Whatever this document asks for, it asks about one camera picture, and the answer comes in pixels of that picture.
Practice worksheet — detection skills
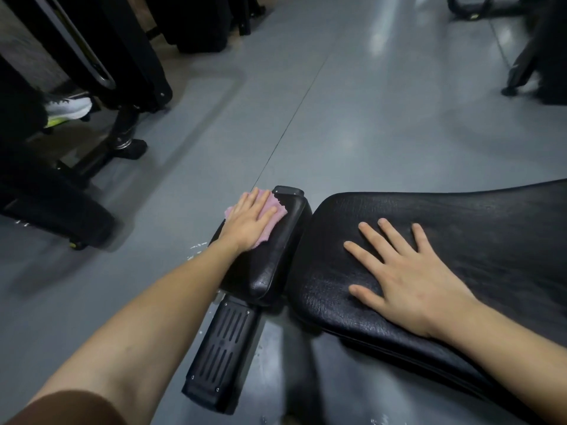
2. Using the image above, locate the black gym equipment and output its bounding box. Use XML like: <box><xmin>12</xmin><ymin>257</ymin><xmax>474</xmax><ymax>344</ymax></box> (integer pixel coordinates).
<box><xmin>144</xmin><ymin>0</ymin><xmax>266</xmax><ymax>55</ymax></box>

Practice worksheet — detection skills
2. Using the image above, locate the person's left hand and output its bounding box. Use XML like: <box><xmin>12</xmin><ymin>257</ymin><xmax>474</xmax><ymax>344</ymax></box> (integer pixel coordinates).
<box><xmin>218</xmin><ymin>187</ymin><xmax>279</xmax><ymax>256</ymax></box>

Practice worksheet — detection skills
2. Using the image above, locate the pink cleaning cloth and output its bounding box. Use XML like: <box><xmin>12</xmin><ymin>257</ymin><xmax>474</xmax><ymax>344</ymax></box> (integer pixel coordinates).
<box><xmin>223</xmin><ymin>188</ymin><xmax>289</xmax><ymax>251</ymax></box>

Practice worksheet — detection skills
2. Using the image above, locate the black machine with steel foot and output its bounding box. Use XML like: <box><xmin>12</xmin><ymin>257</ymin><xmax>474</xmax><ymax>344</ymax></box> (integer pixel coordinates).
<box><xmin>0</xmin><ymin>0</ymin><xmax>174</xmax><ymax>178</ymax></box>

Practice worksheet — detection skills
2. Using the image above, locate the person's right hand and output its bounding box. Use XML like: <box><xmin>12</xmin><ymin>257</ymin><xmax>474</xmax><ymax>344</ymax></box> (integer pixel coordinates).
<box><xmin>343</xmin><ymin>218</ymin><xmax>483</xmax><ymax>342</ymax></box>

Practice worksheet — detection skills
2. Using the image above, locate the black curved machine frame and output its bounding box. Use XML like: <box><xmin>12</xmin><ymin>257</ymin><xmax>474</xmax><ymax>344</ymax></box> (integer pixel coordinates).
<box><xmin>446</xmin><ymin>0</ymin><xmax>539</xmax><ymax>22</ymax></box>

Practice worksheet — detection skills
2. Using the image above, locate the person's left forearm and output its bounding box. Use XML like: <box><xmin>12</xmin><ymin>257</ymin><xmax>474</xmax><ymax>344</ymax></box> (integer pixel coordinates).
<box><xmin>26</xmin><ymin>236</ymin><xmax>243</xmax><ymax>425</ymax></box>

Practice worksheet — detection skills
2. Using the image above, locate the black rounded machine housing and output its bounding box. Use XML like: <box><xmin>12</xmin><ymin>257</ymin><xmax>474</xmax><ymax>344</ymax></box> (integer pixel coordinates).
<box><xmin>0</xmin><ymin>55</ymin><xmax>118</xmax><ymax>251</ymax></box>

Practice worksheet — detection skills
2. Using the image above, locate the black padded gym bench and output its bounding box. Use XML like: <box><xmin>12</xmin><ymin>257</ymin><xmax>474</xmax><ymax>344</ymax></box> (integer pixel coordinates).
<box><xmin>180</xmin><ymin>178</ymin><xmax>567</xmax><ymax>425</ymax></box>

